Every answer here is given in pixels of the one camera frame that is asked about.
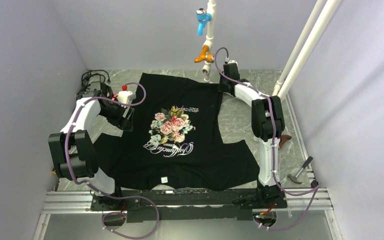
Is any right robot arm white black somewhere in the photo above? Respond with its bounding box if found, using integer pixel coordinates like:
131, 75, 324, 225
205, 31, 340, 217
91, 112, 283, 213
219, 60, 285, 187

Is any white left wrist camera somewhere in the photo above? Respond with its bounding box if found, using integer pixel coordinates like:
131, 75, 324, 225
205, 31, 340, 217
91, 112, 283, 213
114, 85, 136, 108

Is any coiled black cable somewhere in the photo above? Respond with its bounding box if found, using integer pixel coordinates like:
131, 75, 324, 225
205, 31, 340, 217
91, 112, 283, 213
79, 69, 111, 94

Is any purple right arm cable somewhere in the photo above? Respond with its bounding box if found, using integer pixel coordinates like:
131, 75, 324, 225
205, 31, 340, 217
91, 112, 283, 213
214, 46, 322, 232

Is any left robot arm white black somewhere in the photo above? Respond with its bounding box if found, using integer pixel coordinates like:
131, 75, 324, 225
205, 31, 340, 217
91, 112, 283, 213
48, 81, 136, 210

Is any black floral print t-shirt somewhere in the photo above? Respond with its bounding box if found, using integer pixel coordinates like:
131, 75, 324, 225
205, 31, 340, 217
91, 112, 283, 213
93, 73, 260, 190

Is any white pvc pipe frame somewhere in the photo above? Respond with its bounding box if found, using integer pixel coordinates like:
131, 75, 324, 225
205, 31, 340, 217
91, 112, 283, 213
201, 0, 341, 100

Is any orange tap valve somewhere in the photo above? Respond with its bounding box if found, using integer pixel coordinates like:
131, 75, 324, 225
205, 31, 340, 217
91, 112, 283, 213
194, 45, 215, 64

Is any claw hammer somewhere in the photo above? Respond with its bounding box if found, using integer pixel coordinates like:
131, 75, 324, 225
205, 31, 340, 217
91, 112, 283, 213
287, 156, 314, 185

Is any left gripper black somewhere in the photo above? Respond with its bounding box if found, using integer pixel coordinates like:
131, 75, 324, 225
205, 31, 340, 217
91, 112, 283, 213
98, 99, 135, 132

